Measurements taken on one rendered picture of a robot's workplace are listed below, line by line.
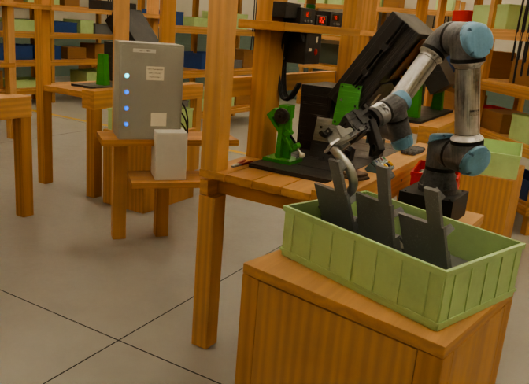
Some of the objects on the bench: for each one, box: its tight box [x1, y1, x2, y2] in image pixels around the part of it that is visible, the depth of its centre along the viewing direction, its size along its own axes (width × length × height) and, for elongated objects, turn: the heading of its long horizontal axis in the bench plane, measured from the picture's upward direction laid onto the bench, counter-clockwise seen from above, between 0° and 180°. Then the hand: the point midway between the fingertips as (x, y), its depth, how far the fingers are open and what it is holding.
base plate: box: [249, 138, 400, 183], centre depth 310 cm, size 42×110×2 cm, turn 134°
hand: (335, 149), depth 184 cm, fingers open, 5 cm apart
